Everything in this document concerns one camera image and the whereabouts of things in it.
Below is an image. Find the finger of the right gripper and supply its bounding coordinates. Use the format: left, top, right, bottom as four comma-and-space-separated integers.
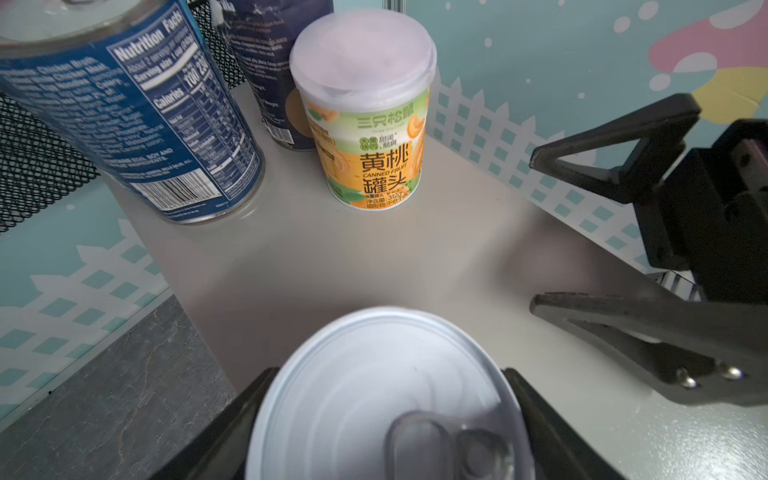
530, 283, 767, 407
529, 92, 702, 205

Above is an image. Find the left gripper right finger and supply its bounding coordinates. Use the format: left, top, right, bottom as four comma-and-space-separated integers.
503, 368, 623, 480

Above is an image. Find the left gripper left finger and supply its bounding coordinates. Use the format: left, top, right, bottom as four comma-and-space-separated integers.
150, 367, 279, 480

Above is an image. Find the yellow can white lid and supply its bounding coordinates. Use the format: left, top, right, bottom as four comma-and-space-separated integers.
245, 307, 535, 479
289, 9, 437, 212

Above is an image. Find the blue can pink lid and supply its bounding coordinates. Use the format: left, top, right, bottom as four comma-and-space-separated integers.
0, 0, 266, 225

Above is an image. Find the dark blue tall can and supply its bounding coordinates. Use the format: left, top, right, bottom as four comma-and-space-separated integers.
209, 0, 334, 152

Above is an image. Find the grey metal cabinet counter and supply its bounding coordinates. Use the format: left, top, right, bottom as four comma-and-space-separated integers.
104, 80, 768, 480

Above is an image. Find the black wire mesh basket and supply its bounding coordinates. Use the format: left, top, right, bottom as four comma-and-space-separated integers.
0, 0, 247, 234

